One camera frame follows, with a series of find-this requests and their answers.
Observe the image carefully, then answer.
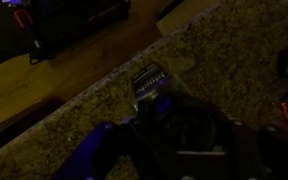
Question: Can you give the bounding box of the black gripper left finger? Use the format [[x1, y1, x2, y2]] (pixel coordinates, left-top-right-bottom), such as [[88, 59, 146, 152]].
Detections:
[[52, 122, 141, 180]]

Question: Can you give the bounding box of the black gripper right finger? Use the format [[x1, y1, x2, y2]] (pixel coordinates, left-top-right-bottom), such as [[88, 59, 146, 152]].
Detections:
[[250, 125, 288, 180]]

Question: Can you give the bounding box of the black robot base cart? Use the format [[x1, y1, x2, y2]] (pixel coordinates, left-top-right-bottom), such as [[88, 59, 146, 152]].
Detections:
[[0, 0, 131, 65]]

